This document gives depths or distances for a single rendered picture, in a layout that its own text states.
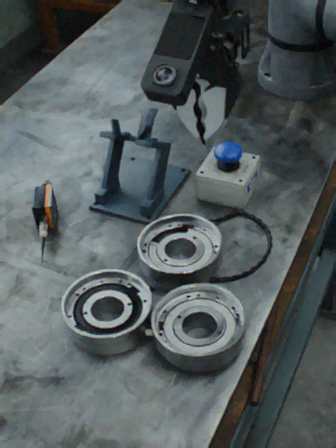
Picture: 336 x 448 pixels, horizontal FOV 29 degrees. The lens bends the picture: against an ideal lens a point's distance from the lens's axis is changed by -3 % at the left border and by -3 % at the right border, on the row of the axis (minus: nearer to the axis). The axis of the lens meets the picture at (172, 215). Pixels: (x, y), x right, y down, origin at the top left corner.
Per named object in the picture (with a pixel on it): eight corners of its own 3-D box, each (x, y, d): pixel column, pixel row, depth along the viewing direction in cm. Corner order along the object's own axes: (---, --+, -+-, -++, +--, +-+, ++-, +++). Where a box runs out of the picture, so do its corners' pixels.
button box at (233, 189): (244, 210, 92) (244, 183, 89) (196, 199, 95) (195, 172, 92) (262, 176, 98) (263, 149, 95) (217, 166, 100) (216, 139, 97)
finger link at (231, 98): (243, 115, 75) (241, 45, 69) (238, 122, 74) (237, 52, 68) (203, 108, 76) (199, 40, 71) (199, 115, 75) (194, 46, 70)
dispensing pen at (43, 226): (27, 251, 83) (35, 171, 96) (34, 274, 86) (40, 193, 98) (44, 249, 83) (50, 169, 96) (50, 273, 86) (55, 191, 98)
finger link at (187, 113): (218, 123, 83) (216, 58, 76) (201, 150, 79) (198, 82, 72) (195, 119, 84) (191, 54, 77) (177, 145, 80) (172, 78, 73)
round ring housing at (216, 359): (243, 304, 80) (243, 280, 77) (249, 375, 72) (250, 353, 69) (155, 308, 80) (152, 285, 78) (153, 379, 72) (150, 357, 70)
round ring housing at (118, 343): (104, 375, 73) (99, 353, 70) (50, 324, 79) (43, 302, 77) (173, 324, 78) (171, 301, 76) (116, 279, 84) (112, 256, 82)
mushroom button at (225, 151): (237, 187, 92) (236, 158, 89) (210, 181, 94) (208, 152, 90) (246, 171, 95) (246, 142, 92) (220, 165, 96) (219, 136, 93)
